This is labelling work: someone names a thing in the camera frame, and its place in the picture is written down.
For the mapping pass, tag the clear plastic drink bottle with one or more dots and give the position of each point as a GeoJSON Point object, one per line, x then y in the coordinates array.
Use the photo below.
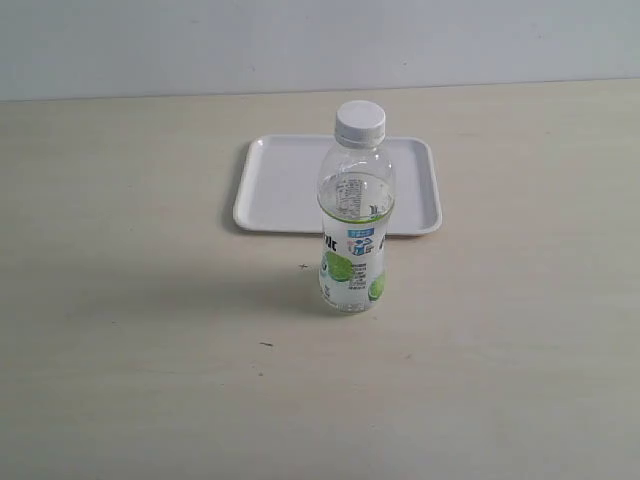
{"type": "Point", "coordinates": [356, 197]}

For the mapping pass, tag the white bottle cap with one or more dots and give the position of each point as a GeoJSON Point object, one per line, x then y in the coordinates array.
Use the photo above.
{"type": "Point", "coordinates": [360, 122]}

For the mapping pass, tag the white plastic tray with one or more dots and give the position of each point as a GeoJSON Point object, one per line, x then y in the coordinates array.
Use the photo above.
{"type": "Point", "coordinates": [277, 189]}

